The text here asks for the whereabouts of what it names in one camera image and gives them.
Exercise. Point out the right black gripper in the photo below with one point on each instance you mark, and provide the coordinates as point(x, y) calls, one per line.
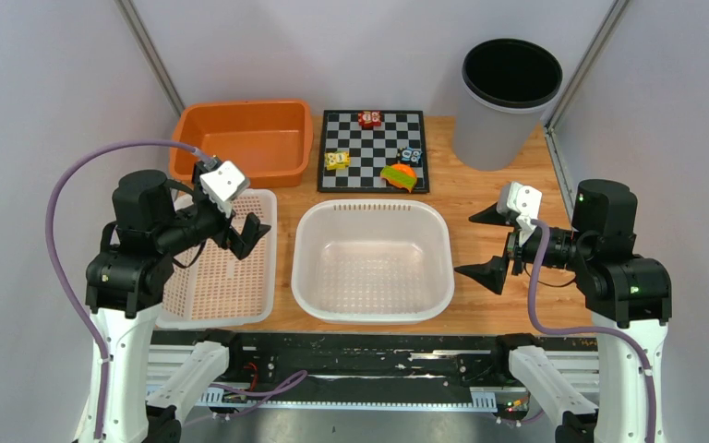
point(491, 273)

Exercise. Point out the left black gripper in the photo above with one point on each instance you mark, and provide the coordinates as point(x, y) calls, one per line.
point(228, 235)

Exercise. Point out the large white plastic tub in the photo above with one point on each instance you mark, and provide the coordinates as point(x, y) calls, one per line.
point(372, 262)

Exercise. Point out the grey bin black liner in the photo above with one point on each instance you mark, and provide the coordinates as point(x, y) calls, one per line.
point(507, 84)

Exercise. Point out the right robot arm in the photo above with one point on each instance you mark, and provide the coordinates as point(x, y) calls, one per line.
point(628, 295)

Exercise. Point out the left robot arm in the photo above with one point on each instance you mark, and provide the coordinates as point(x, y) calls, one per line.
point(125, 288)

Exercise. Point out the white perforated basket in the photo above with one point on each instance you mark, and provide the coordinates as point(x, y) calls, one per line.
point(217, 290)

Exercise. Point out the orange plastic tub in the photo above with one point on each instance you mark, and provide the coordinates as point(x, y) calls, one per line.
point(269, 141)

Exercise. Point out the orange green toy burger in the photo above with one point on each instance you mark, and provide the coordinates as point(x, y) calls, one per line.
point(400, 175)

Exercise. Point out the blue toy block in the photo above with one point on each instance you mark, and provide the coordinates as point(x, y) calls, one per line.
point(410, 156)

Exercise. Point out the yellow toy block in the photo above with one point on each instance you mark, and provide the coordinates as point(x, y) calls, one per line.
point(336, 160)

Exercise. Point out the black white chessboard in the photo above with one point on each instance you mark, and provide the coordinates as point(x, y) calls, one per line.
point(370, 150)

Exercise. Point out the red toy block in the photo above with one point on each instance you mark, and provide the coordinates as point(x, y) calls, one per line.
point(369, 119)

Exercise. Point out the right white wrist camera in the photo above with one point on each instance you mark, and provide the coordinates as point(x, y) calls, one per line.
point(519, 204)

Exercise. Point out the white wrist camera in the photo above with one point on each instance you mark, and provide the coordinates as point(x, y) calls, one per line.
point(223, 185)
point(519, 204)

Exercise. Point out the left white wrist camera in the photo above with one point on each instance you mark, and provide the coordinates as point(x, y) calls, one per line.
point(223, 185)

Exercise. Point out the right aluminium frame post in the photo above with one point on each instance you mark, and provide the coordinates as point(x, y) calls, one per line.
point(603, 34)

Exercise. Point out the aluminium frame post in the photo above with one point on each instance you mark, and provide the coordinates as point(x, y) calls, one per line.
point(134, 22)
point(603, 34)

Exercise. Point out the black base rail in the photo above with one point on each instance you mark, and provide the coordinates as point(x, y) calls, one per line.
point(428, 373)

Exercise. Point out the left aluminium frame post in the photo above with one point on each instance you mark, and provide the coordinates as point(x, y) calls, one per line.
point(134, 22)

